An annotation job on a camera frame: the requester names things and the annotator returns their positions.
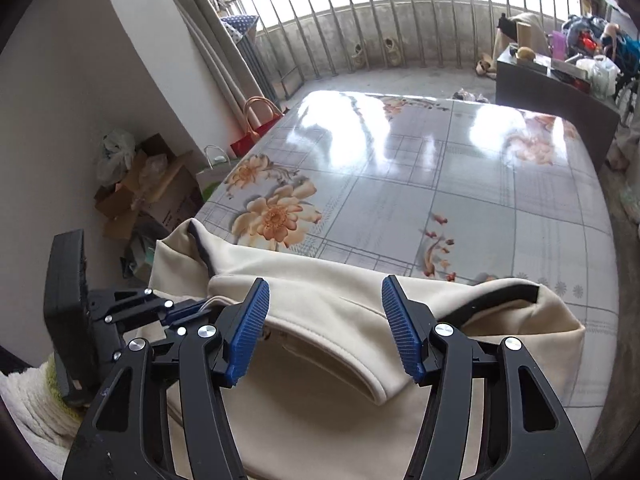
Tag dark side table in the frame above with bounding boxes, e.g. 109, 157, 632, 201
495, 44, 621, 161

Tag white paper bag green print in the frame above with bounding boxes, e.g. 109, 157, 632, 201
195, 145, 241, 206

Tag clear plastic bag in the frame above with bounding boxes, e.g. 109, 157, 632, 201
142, 155, 168, 181

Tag blue dotted ironing board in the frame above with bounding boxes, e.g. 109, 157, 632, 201
220, 14, 281, 101

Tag pile of colourful clothes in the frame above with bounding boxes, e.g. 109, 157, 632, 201
562, 14, 640, 76

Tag beige curtain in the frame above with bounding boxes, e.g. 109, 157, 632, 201
155, 0, 281, 111

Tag beige bag with black strap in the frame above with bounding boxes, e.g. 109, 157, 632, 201
497, 12, 551, 58

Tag bed with floral mat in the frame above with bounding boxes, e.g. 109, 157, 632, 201
192, 90, 623, 411

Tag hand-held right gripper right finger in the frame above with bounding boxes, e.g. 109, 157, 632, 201
381, 275, 592, 480

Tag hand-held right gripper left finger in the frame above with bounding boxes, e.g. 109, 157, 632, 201
62, 277, 271, 480

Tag crumpled white plastic bag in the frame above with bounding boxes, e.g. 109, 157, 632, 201
97, 130, 136, 183

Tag open cardboard box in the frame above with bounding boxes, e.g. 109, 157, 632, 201
95, 134, 203, 238

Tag red gift bag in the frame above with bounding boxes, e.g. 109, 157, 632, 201
230, 96, 286, 158

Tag cream jacket with black trim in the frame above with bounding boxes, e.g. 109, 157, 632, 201
150, 217, 586, 480

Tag green box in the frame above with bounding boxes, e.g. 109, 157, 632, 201
122, 237, 158, 281

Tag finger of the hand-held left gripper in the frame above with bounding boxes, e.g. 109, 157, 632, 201
102, 288, 213, 325
150, 316, 216, 346

